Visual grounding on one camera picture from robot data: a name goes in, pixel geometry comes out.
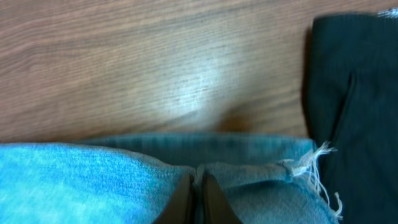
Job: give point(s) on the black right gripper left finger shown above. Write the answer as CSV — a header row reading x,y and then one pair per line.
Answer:
x,y
179,209

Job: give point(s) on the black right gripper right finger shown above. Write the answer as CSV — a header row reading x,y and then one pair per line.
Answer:
x,y
217,209

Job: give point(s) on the light blue denim jeans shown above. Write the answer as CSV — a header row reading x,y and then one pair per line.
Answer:
x,y
130,179

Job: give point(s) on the black folded garment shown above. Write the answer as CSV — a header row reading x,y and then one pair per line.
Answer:
x,y
352,104

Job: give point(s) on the white cloth under black garment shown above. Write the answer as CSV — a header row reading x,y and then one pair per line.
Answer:
x,y
389,13

